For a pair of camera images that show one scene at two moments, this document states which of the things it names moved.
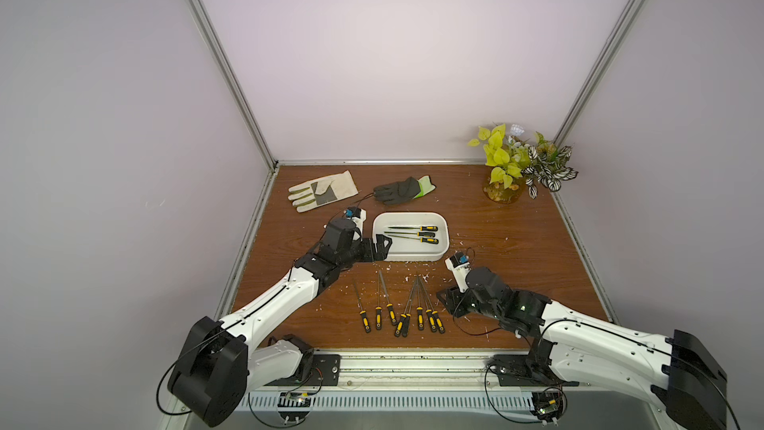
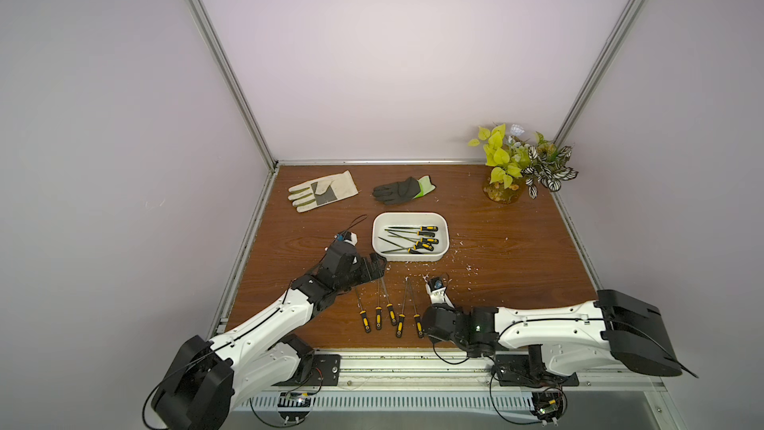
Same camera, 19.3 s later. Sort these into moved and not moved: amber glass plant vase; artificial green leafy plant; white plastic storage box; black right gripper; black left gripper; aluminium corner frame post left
Moved: black right gripper; black left gripper
Not moved: artificial green leafy plant; amber glass plant vase; aluminium corner frame post left; white plastic storage box
